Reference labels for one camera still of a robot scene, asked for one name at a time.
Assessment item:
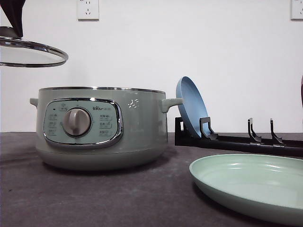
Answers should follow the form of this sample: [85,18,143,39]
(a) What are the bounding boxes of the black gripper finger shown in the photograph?
[0,0,26,38]

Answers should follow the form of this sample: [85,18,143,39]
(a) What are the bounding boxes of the glass pot lid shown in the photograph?
[0,26,68,68]

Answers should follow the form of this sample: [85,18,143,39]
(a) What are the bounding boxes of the green plate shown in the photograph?
[189,154,303,222]

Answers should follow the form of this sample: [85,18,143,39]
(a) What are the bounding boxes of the green electric steamer pot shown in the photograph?
[30,87,183,171]

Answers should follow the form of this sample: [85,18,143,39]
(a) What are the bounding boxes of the blue plate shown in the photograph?
[176,76,208,138]

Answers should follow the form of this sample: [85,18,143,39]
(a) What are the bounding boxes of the black plate rack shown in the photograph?
[175,116,303,157]

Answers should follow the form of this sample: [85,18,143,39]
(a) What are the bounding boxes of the white wall socket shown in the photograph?
[77,0,99,22]
[291,0,303,21]

